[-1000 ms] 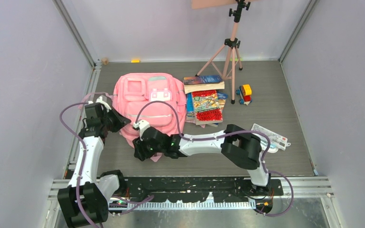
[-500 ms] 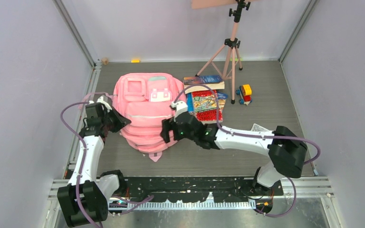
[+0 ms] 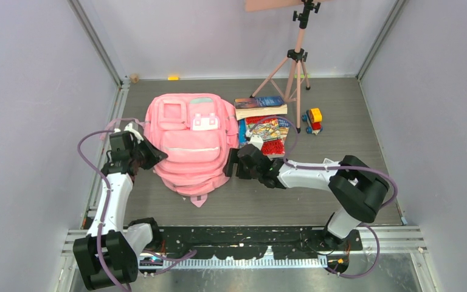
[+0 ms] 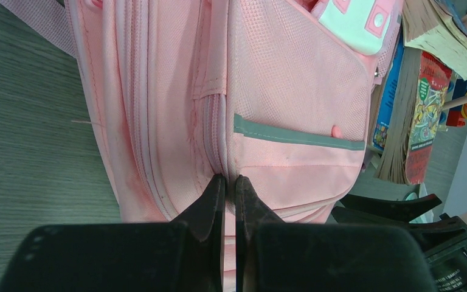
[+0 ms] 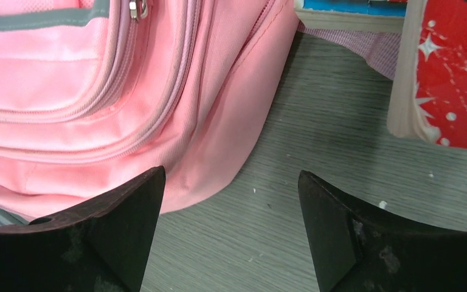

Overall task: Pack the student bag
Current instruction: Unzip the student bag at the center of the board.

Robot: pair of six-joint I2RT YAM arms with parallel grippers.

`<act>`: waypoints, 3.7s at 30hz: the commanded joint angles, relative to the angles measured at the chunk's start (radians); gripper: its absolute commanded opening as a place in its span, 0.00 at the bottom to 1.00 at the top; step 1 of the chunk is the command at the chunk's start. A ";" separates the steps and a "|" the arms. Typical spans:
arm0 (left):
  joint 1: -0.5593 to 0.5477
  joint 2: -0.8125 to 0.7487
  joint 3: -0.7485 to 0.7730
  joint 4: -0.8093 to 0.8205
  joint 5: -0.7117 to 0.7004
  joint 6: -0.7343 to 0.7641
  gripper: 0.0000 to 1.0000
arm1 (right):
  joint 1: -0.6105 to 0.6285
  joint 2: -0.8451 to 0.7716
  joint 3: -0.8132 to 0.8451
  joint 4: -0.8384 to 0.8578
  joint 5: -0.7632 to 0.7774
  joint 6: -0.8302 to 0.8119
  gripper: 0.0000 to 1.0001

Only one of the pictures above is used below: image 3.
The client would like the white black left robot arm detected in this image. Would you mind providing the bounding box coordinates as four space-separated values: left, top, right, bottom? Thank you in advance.
72 119 167 291

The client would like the pink tripod stand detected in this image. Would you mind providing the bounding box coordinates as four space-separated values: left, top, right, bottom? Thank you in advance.
250 0 322 133

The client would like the blue 91-storey treehouse book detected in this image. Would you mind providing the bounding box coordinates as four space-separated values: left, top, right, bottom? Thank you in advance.
238 116 290 147

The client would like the red 156-storey treehouse book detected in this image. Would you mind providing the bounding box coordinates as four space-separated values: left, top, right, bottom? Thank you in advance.
243 116 285 158

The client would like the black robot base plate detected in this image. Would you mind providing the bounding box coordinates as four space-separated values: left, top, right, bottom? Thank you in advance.
147 226 362 260

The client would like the colourful toy block train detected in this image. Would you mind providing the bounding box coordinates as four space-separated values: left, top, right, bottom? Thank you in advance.
301 108 323 135

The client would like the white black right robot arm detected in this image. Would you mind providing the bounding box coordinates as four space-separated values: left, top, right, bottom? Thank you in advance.
223 144 390 250

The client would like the pink student backpack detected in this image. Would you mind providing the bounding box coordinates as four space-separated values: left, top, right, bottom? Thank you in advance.
133 93 239 207

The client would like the small wooden block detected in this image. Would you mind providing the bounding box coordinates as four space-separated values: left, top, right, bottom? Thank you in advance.
130 74 140 83

